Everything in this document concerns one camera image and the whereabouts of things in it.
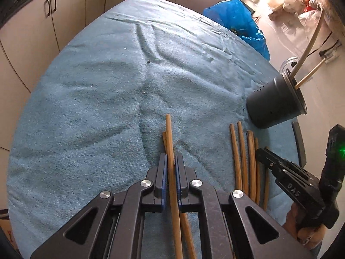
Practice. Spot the cardboard box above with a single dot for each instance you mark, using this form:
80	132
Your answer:
5	221

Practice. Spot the black utensil holder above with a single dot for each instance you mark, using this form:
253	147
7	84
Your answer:
269	102

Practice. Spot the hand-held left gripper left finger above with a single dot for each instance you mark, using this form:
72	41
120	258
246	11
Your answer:
164	178

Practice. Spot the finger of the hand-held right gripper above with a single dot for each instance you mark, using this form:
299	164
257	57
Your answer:
269	159

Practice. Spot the brown wooden chopstick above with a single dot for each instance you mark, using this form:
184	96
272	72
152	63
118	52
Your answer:
234	156
169	140
243	156
251	162
188	237

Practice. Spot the clear glass mug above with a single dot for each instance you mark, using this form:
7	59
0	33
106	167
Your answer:
288	62

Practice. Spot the person's right hand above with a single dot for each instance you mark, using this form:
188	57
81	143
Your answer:
304	233

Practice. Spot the light wooden chopstick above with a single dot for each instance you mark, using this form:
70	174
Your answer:
310	73

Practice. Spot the blue table cloth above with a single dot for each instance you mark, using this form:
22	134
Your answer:
107	86

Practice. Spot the blue plastic bag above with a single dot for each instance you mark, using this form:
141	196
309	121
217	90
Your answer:
234	13

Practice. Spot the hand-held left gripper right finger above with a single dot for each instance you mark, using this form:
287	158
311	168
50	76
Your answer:
179	178

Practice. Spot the cream base kitchen cabinets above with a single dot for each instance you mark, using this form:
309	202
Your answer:
67	8

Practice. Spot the white power strip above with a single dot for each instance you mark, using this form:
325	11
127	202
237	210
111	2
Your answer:
330	52

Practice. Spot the crumpled red and white plastic bag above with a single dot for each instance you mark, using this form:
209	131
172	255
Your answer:
310	8

